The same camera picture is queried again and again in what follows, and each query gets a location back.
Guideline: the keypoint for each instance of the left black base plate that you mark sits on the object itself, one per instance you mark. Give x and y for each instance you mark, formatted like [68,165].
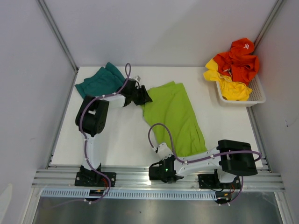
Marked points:
[90,179]

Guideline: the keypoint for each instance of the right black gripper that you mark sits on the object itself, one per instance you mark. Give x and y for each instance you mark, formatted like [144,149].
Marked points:
[162,162]

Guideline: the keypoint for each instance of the right corner aluminium post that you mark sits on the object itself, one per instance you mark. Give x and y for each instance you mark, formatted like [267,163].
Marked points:
[269,21]

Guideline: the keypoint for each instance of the lime green shorts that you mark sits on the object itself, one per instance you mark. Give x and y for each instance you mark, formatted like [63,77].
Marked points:
[171,106]

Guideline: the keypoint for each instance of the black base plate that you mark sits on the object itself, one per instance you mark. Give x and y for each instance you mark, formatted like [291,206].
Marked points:
[211,181]
[90,179]

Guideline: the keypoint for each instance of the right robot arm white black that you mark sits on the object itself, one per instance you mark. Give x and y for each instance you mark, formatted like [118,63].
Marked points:
[229,159]

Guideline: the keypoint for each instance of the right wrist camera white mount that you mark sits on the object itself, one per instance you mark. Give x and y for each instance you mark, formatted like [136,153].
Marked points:
[163,151]

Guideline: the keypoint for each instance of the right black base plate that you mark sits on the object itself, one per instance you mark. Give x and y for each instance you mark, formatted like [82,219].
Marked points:
[211,181]

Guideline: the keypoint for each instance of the corner aluminium post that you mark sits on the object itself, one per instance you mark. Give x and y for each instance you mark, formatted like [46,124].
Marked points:
[57,34]
[269,21]

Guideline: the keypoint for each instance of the yellow shorts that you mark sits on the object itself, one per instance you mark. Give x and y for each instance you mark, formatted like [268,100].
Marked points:
[230,90]

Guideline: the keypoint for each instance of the aluminium rail frame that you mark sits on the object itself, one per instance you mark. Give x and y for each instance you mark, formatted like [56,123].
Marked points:
[129,154]

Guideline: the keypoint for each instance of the left corner aluminium post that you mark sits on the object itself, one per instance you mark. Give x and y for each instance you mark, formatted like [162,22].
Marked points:
[57,34]

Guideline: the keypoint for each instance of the white plastic basket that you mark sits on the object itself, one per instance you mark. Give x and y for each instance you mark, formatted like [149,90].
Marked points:
[257,95]

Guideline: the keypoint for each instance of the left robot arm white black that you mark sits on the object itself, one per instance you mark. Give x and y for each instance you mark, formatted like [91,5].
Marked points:
[92,116]

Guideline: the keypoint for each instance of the orange shorts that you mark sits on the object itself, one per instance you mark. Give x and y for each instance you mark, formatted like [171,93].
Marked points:
[239,63]

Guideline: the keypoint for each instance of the teal green shorts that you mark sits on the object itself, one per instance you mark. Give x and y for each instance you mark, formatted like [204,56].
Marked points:
[106,80]

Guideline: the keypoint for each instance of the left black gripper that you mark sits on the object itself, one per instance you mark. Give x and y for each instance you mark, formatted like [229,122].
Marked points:
[145,98]

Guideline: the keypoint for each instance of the slotted grey cable duct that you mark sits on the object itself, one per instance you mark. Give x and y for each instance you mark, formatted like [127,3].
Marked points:
[133,194]

